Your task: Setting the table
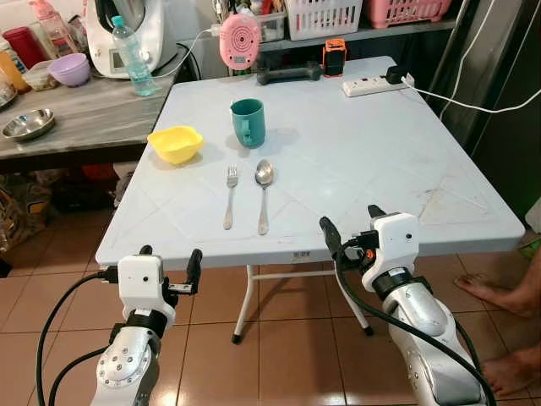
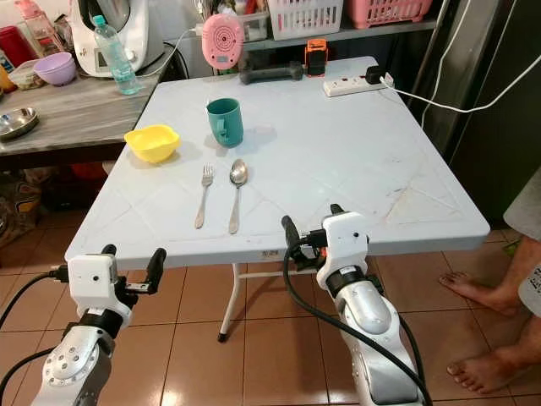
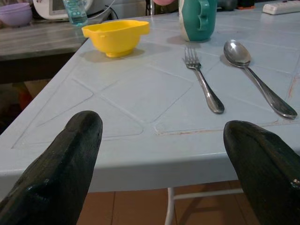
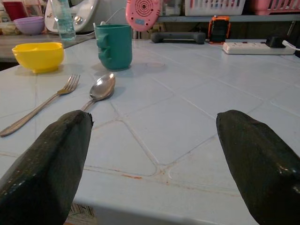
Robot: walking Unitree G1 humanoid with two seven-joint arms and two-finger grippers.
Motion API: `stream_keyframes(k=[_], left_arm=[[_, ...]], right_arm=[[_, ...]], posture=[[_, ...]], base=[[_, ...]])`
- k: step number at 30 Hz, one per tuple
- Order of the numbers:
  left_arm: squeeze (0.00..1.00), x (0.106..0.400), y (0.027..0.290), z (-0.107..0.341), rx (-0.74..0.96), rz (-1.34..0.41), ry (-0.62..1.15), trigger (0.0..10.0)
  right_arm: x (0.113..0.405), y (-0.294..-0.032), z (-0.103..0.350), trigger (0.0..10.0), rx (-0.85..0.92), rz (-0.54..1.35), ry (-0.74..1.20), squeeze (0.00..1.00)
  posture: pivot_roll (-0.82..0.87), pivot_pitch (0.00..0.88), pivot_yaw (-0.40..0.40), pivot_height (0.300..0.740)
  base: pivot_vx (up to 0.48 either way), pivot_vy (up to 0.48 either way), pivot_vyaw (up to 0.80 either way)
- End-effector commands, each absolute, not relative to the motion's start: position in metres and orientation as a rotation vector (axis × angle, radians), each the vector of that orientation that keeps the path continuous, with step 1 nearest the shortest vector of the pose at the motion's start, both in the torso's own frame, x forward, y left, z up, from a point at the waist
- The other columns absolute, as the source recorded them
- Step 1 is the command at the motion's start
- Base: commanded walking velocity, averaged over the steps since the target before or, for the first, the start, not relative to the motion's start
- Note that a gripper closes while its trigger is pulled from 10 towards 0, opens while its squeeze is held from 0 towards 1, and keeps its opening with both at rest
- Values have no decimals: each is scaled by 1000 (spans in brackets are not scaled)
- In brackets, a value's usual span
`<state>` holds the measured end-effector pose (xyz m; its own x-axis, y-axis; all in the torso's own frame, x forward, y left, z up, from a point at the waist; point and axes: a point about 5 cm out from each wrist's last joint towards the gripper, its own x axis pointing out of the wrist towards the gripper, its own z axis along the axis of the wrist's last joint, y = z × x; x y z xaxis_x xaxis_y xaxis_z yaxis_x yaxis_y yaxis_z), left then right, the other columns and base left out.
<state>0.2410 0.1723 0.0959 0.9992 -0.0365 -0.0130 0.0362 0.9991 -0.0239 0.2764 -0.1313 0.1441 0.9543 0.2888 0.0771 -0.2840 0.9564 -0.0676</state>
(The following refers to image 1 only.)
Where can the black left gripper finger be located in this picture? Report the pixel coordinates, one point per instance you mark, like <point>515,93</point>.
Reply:
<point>145,251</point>
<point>194,269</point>

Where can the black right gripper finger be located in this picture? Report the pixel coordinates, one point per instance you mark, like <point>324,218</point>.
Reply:
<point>375,211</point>
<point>331,235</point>

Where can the yellow plastic bowl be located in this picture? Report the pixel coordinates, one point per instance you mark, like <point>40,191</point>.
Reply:
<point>175,145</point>

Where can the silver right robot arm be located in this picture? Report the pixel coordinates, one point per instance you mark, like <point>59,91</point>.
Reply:
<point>431,330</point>

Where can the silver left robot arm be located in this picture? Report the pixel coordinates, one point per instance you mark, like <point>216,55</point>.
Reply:
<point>127,368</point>

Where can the white folding table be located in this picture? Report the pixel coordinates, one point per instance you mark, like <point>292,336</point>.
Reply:
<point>355,169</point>

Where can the steel fork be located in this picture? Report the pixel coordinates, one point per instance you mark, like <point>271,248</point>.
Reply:
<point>230,199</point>

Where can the steel spoon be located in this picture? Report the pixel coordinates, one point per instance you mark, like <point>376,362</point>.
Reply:
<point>264,173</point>

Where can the white power strip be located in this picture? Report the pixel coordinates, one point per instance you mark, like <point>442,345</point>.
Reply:
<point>372,86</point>

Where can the printed plastic bag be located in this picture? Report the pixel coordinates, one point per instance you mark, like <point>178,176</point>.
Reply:
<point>21,211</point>

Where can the teal plastic mug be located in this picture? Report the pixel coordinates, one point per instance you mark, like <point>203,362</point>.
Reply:
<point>251,125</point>

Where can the black plug adapter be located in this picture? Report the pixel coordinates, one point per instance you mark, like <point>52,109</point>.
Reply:
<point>396,74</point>

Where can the person's bare foot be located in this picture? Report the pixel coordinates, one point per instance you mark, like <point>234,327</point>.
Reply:
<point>516,372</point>
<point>490,294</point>

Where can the grey wooden counter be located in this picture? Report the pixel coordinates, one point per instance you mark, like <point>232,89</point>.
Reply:
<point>93,118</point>

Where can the dark grey refrigerator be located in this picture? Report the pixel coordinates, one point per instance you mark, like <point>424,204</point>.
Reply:
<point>507,144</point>

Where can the orange and black device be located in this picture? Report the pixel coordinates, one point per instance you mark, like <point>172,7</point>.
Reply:
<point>335,57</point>

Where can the black dumbbell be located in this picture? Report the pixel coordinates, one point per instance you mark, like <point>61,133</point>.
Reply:
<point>287,74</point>

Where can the stainless steel bowl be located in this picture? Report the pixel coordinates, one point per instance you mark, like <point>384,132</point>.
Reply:
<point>28,125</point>

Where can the grey metal shelf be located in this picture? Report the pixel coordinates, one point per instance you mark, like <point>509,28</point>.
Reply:
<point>397,34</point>

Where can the clear plastic water bottle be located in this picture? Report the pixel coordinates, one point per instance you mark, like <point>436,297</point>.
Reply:
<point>135,63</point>

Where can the purple plastic bowl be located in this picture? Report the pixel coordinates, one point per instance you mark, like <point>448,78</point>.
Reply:
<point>69,69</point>

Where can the white plastic basket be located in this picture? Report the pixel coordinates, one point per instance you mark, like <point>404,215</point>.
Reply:
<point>324,19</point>

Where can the pink plastic basket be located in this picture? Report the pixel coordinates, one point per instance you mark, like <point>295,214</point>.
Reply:
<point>406,12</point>

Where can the clear food container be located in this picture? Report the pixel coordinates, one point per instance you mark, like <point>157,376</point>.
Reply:
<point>40,78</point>

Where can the white kitchen appliance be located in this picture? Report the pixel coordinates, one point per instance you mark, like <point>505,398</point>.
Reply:
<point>106,46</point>

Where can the pink round device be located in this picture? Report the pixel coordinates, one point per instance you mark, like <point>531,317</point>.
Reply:
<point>240,41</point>

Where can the orange bottle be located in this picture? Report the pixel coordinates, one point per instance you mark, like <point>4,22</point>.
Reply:
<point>10,72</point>

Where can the red plastic container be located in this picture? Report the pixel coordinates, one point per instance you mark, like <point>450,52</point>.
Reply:
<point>23,46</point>

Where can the pink capped bottle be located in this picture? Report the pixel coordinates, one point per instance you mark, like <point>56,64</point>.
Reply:
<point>52,30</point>

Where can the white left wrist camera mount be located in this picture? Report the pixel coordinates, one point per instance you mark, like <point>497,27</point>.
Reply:
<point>142,283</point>

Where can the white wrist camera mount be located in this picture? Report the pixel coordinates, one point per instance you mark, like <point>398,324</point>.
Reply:
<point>396,241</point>
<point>142,283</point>

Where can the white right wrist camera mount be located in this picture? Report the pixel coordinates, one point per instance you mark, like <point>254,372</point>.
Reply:
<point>396,241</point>

